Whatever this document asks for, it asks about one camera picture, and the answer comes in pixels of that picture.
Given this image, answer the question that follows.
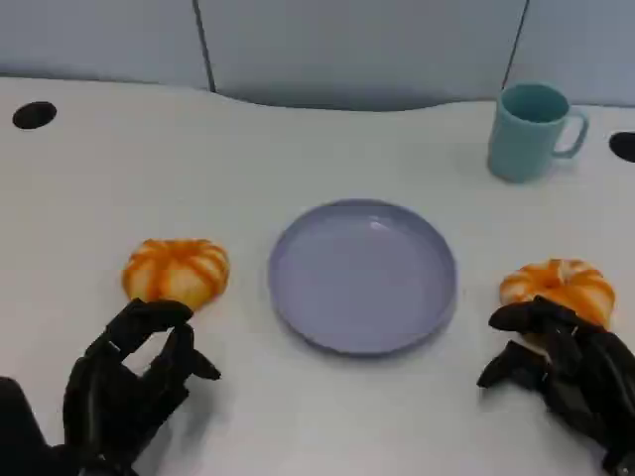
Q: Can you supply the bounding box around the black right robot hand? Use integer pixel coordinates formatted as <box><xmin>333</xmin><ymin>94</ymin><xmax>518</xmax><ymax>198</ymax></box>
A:
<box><xmin>476</xmin><ymin>296</ymin><xmax>635</xmax><ymax>476</ymax></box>

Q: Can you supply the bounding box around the lilac round plate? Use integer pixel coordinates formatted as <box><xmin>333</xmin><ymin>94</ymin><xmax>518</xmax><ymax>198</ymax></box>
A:
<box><xmin>268</xmin><ymin>198</ymin><xmax>458</xmax><ymax>357</ymax></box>

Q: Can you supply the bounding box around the orange white striped bread roll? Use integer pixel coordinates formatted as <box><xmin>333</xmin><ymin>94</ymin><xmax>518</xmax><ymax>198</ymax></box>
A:
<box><xmin>498</xmin><ymin>257</ymin><xmax>617</xmax><ymax>348</ymax></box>
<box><xmin>122</xmin><ymin>238</ymin><xmax>231</xmax><ymax>313</ymax></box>

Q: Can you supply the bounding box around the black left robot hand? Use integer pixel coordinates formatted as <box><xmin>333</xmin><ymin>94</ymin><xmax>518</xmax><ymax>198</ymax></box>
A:
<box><xmin>63</xmin><ymin>298</ymin><xmax>222</xmax><ymax>476</ymax></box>

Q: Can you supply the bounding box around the grey partition panel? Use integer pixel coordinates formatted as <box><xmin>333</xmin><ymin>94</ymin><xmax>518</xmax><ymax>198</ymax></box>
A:
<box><xmin>0</xmin><ymin>0</ymin><xmax>212</xmax><ymax>91</ymax></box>
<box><xmin>195</xmin><ymin>0</ymin><xmax>528</xmax><ymax>112</ymax></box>
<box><xmin>504</xmin><ymin>0</ymin><xmax>635</xmax><ymax>108</ymax></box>

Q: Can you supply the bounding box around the pale green mug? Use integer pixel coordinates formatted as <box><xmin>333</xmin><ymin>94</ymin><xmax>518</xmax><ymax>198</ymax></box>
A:
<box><xmin>486</xmin><ymin>82</ymin><xmax>590</xmax><ymax>184</ymax></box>

